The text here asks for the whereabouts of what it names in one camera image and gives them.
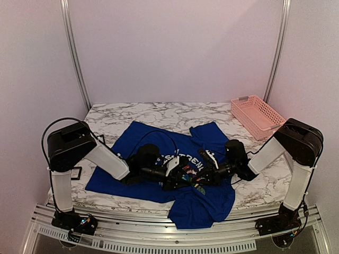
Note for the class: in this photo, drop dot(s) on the silver round brooch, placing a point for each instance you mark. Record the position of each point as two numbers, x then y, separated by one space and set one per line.
201 190

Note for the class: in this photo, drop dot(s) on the pink perforated plastic basket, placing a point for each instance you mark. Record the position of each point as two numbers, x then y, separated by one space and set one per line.
257 117

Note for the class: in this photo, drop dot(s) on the aluminium corner post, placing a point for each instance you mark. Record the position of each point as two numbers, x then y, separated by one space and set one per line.
74 54
278 49

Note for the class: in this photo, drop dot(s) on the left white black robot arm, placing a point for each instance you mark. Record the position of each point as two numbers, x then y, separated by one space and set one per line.
68 149

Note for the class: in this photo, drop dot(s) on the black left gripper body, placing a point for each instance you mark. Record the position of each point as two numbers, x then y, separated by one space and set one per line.
169 181

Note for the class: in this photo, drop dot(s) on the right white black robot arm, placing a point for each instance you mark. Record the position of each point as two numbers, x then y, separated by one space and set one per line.
300 144

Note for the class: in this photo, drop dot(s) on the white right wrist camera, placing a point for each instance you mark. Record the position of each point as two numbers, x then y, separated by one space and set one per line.
208 157

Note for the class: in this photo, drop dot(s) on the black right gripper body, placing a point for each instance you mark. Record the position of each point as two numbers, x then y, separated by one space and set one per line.
207 172

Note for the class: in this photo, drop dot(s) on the aluminium front rail frame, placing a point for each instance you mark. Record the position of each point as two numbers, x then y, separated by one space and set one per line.
151 231

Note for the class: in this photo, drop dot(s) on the right aluminium corner post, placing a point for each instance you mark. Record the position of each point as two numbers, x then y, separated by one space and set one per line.
278 49

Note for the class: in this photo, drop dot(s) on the left aluminium corner post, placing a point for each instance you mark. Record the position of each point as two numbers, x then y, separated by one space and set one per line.
74 54

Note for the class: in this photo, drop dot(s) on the blue printed t-shirt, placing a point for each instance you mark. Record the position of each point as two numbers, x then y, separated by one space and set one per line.
190 209

